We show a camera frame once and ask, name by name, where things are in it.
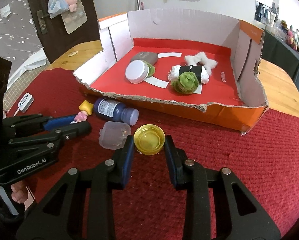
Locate large green plush ball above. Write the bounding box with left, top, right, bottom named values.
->
left=171, top=72, right=199, bottom=94

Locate yellow plastic lid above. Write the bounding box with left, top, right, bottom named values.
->
left=134, top=124, right=165, bottom=155

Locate small green plush ball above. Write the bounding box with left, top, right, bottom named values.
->
left=145, top=61, right=155, bottom=78

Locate black and white cloth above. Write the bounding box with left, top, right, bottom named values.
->
left=167, top=64, right=212, bottom=85

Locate white round jar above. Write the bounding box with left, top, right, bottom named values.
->
left=125, top=60, right=149, bottom=84

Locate small paper tag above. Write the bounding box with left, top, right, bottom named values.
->
left=68, top=51, right=78, bottom=57

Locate white fluffy star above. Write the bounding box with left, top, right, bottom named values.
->
left=184, top=52, right=218, bottom=70

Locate dark blue bottle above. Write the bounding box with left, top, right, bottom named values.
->
left=93, top=98, right=139, bottom=126

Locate orange cardboard box tray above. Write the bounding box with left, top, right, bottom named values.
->
left=74, top=9, right=269, bottom=134

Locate dark brown door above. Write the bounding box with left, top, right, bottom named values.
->
left=28, top=0, right=100, bottom=63

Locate blonde pink doll figure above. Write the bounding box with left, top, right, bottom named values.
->
left=71, top=100, right=94, bottom=124

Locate plastic bag on door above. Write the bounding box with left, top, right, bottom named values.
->
left=47, top=0, right=69, bottom=19

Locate person's left hand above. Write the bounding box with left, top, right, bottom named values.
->
left=11, top=181, right=28, bottom=204

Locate red table cloth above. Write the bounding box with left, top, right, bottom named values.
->
left=20, top=69, right=299, bottom=239

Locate grey rounded case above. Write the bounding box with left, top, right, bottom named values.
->
left=130, top=51, right=159, bottom=65

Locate dark covered side table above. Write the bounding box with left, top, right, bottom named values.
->
left=262, top=30, right=299, bottom=91

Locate door handle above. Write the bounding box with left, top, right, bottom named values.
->
left=37, top=9, right=50, bottom=35

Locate white square charger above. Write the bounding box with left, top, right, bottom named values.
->
left=13, top=93, right=34, bottom=116

